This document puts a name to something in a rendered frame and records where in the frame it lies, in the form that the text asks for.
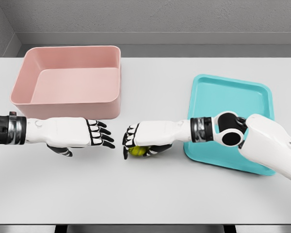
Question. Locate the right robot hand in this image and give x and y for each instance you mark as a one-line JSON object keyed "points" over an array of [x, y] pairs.
{"points": [[150, 132]]}

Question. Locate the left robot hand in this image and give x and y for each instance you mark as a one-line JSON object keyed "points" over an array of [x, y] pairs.
{"points": [[68, 132]]}

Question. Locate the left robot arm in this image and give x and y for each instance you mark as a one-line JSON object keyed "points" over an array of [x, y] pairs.
{"points": [[17, 129]]}

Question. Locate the yellow-green tennis ball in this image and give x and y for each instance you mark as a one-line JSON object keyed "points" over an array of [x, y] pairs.
{"points": [[137, 151]]}

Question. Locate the blue tray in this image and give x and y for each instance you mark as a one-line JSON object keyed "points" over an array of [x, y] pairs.
{"points": [[232, 102]]}

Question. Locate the pink basket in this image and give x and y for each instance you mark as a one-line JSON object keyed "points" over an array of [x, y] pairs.
{"points": [[70, 82]]}

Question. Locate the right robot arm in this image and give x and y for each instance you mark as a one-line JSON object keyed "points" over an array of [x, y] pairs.
{"points": [[245, 138]]}

